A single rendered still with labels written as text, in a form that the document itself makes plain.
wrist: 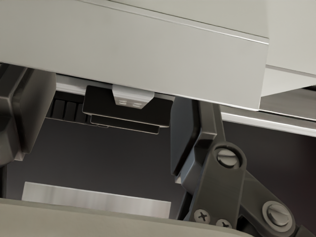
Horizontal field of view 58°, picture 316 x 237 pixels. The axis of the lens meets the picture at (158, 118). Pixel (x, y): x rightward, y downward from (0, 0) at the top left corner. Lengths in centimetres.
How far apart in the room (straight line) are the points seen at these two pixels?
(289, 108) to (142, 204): 36
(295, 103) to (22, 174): 60
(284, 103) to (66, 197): 39
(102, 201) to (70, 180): 52
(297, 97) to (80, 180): 50
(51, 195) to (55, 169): 52
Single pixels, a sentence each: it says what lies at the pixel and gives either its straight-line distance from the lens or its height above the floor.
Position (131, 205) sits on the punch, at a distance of 21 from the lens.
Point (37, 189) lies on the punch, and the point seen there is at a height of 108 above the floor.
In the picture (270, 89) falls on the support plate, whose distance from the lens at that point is 17.
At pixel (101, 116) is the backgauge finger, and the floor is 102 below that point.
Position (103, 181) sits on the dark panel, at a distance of 71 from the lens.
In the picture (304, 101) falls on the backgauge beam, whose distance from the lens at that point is 53.
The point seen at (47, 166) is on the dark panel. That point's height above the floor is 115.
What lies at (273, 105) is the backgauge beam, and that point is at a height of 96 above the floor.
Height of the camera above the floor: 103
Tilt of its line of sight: 3 degrees down
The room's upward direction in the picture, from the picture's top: 170 degrees counter-clockwise
